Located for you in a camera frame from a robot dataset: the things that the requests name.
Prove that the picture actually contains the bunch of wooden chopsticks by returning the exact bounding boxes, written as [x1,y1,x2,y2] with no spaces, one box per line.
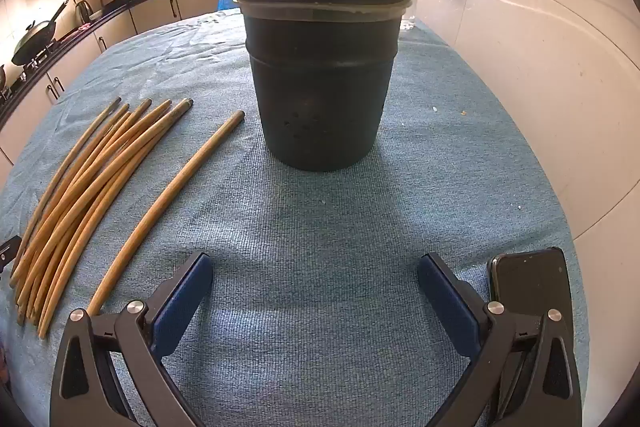
[9,97,196,340]

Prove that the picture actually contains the blue towel table cover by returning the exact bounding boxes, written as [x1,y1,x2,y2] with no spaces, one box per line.
[0,9,591,427]

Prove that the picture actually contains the black smartphone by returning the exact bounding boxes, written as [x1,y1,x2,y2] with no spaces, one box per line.
[486,247,576,323]

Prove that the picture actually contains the black utensil holder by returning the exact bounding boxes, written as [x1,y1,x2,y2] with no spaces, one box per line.
[232,0,415,172]

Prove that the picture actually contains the gas stove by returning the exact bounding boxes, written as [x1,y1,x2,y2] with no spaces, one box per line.
[0,47,53,105]

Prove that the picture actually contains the cream lower kitchen cabinets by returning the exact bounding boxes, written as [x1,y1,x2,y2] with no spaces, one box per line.
[0,0,251,168]

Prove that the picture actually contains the steel kettle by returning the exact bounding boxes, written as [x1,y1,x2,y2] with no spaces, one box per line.
[74,0,104,24]

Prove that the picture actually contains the black kitchen countertop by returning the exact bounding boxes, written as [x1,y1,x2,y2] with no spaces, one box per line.
[0,0,251,128]

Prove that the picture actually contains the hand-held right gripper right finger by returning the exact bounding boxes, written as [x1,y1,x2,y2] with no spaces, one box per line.
[416,252,584,427]

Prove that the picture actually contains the black wok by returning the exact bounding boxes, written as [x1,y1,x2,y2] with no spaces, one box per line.
[11,1,69,66]

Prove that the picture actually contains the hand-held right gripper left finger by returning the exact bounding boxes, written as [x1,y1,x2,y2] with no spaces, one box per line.
[50,251,216,427]

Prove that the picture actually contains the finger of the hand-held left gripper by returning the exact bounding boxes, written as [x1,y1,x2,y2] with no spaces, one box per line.
[0,235,23,280]

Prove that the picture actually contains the long wooden chopstick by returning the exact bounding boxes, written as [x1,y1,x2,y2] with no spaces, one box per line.
[86,109,246,318]

